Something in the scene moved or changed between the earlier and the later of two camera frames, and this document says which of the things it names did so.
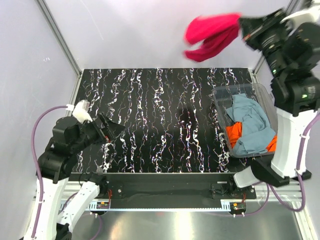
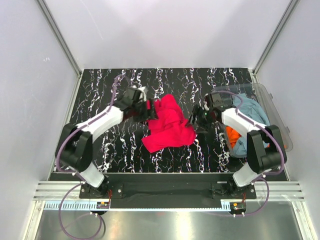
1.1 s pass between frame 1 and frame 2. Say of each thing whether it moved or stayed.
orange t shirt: stayed
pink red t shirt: moved
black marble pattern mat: stayed
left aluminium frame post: stayed
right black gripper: moved
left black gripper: moved
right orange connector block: stayed
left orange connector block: stayed
